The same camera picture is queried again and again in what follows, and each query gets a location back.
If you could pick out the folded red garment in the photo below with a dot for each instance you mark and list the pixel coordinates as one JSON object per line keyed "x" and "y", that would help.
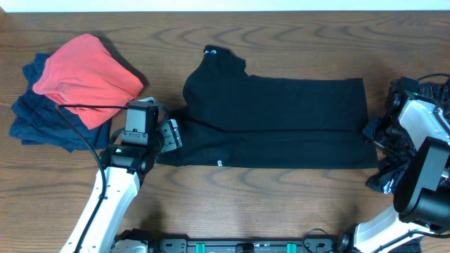
{"x": 83, "y": 72}

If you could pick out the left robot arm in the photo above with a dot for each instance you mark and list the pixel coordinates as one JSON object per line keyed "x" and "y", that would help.
{"x": 130, "y": 154}

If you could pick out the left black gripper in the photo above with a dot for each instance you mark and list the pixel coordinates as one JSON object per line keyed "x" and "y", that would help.
{"x": 162, "y": 114}

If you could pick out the folded navy blue garment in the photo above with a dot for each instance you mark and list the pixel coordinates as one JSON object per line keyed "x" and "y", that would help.
{"x": 37, "y": 121}

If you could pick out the plain black t-shirt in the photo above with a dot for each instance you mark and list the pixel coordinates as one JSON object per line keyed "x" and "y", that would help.
{"x": 233, "y": 119}

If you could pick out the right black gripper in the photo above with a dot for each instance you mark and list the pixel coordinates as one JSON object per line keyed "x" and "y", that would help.
{"x": 369, "y": 132}

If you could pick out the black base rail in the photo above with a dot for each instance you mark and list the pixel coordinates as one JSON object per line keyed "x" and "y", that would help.
{"x": 242, "y": 246}

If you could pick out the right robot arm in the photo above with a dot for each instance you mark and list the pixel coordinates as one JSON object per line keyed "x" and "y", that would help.
{"x": 413, "y": 136}

